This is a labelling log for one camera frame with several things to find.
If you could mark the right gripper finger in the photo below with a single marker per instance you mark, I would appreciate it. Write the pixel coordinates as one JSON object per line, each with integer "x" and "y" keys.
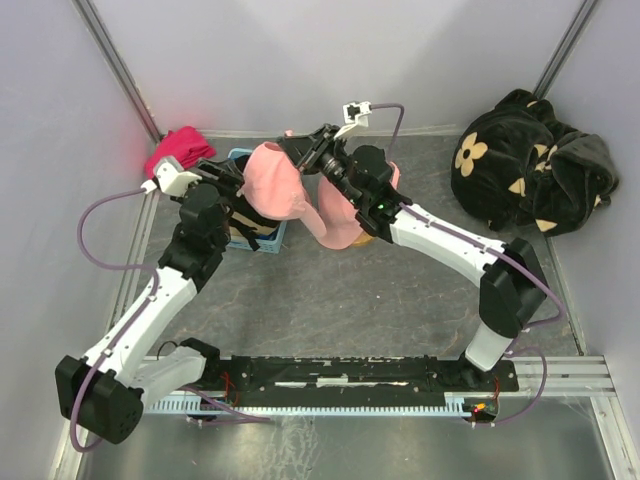
{"x": 310, "y": 139}
{"x": 296, "y": 155}

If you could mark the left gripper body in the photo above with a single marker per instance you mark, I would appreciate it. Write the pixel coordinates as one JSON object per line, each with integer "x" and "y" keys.
{"x": 227, "y": 183}

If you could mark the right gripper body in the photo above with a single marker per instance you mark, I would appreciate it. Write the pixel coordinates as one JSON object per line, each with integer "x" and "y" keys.
{"x": 330, "y": 159}

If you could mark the pink cap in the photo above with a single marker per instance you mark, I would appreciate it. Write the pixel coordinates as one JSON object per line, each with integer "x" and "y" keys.
{"x": 339, "y": 217}
{"x": 273, "y": 187}

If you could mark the black and tan hat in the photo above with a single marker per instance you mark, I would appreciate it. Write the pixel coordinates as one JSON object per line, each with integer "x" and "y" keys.
{"x": 247, "y": 225}

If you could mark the blue perforated plastic basket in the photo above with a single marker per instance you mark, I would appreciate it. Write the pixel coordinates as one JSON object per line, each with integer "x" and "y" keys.
{"x": 271, "y": 244}

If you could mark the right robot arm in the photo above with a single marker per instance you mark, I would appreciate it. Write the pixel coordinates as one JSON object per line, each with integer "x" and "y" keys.
{"x": 511, "y": 284}

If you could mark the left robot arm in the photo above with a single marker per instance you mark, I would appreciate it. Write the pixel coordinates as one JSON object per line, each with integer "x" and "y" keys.
{"x": 107, "y": 389}

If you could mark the magenta cloth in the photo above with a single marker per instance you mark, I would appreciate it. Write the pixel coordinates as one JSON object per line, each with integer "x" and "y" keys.
{"x": 187, "y": 145}

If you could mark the wooden hat stand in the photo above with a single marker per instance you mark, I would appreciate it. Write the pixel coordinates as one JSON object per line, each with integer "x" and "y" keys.
{"x": 363, "y": 239}

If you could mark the black floral plush blanket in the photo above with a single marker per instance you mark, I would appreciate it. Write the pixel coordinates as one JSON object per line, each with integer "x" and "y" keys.
{"x": 517, "y": 164}

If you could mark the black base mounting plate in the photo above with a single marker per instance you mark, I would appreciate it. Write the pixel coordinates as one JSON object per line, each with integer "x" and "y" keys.
{"x": 350, "y": 381}

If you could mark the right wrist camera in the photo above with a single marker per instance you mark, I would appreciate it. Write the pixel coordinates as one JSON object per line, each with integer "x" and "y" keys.
{"x": 355, "y": 119}

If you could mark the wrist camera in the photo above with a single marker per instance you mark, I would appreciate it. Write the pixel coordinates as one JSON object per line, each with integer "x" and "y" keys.
{"x": 355, "y": 119}
{"x": 170, "y": 178}

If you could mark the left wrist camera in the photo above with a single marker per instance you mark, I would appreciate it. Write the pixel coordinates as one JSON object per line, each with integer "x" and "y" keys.
{"x": 170, "y": 178}

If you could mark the left corner aluminium post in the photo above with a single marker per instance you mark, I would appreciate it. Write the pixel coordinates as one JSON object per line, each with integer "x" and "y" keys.
{"x": 90, "y": 16}

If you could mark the corner aluminium post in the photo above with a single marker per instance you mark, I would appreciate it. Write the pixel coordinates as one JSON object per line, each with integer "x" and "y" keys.
{"x": 90, "y": 16}
{"x": 567, "y": 43}

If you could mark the right corner aluminium post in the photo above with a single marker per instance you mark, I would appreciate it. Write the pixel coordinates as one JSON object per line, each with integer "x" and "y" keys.
{"x": 567, "y": 43}

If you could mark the aluminium rail frame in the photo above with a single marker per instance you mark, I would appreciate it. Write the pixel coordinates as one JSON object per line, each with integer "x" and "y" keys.
{"x": 561, "y": 375}

